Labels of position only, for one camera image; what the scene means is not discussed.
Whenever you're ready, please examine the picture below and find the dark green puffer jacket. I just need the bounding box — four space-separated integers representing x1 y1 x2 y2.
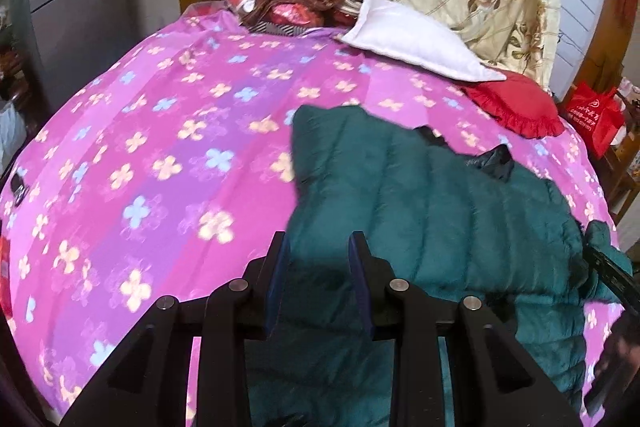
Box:
246 106 630 426

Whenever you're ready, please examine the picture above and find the wooden shelf rack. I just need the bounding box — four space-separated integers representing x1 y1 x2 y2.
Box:
599 77 639 225

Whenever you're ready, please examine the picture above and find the red box at bedside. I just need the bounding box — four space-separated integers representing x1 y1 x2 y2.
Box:
0 236 13 319

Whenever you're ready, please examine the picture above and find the red shopping bag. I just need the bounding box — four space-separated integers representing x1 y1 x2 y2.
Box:
563 83 625 159

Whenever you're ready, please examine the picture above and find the red ruffled cushion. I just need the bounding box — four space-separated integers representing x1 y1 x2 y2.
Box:
460 72 565 139

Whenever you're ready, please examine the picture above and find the pink floral bed sheet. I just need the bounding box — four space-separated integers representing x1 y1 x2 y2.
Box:
1 12 606 413

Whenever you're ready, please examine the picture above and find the small black device on bed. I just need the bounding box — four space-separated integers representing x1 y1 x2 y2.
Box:
10 172 28 207

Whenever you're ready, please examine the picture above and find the white plastic bag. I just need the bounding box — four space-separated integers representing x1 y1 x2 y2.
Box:
0 101 27 172

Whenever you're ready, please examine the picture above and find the white pillow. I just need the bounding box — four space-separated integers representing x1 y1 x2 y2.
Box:
341 0 506 83

